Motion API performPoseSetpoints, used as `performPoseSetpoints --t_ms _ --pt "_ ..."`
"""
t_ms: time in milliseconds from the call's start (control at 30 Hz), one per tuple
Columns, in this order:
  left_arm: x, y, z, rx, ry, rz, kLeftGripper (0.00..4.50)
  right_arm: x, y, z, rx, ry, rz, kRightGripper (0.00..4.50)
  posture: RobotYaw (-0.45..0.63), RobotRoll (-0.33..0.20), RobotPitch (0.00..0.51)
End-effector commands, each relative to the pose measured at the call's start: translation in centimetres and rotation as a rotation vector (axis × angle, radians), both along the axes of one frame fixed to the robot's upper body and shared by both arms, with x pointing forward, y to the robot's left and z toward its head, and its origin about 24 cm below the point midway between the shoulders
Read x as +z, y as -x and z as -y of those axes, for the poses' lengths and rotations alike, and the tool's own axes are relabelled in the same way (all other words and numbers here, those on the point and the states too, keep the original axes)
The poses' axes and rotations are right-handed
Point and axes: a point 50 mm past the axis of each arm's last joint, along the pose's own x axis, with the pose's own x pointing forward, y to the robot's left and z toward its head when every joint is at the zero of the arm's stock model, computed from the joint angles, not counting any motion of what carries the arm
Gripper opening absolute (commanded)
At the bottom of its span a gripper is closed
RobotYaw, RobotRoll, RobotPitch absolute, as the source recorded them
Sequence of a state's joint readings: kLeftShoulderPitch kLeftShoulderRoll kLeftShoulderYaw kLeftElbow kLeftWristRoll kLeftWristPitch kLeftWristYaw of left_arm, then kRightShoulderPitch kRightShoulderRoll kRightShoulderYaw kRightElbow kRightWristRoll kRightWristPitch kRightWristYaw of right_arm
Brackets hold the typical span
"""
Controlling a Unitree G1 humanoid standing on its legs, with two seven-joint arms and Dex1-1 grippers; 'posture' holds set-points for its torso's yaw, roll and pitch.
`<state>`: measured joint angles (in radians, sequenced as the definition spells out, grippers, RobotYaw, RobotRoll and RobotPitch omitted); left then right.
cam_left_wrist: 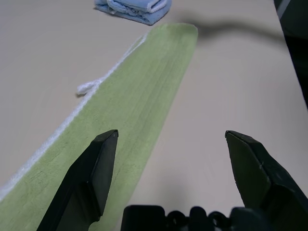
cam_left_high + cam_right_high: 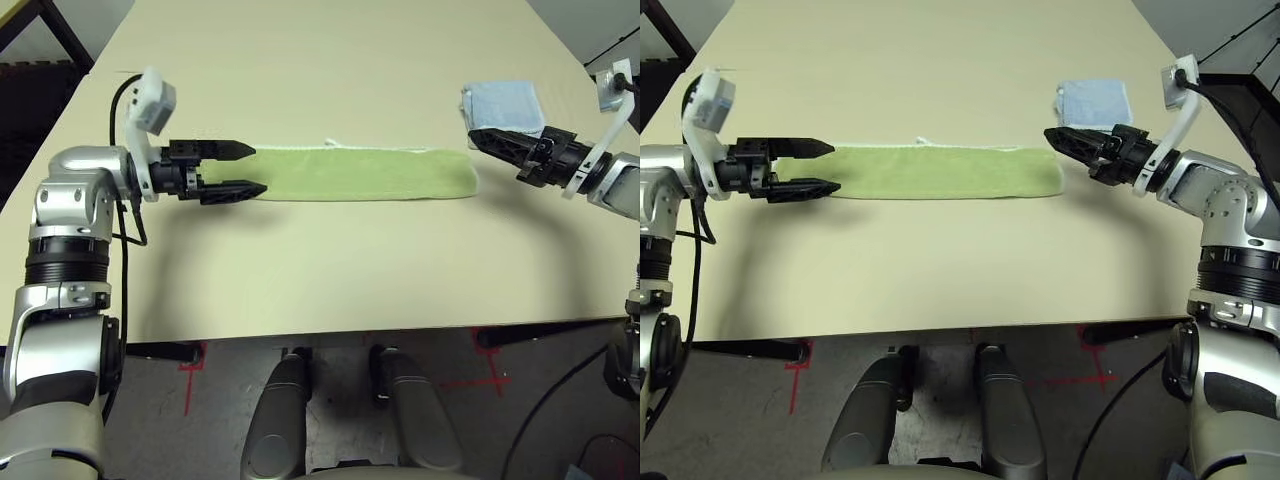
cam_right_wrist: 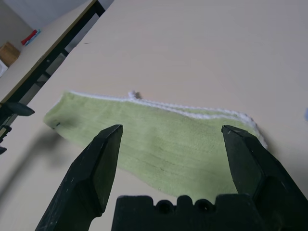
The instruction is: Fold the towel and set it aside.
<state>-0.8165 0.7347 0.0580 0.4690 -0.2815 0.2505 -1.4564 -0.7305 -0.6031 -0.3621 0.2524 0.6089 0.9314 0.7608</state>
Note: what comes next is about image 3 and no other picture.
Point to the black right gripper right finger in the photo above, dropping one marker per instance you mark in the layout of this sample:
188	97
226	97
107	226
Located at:
264	180

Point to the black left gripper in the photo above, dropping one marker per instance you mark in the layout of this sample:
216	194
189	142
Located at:
3	131

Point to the wooden box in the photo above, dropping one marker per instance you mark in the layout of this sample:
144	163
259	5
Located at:
9	54

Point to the red cloth item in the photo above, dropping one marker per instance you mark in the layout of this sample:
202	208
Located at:
29	38

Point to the green towel with white trim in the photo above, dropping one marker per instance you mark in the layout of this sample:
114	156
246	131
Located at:
168	144

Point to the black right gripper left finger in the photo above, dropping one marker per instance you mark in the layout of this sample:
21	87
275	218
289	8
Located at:
84	183

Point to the beige side table black frame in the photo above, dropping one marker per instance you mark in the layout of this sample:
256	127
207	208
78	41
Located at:
29	62

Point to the light blue flat item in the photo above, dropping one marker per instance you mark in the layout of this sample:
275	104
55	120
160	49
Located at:
37	34

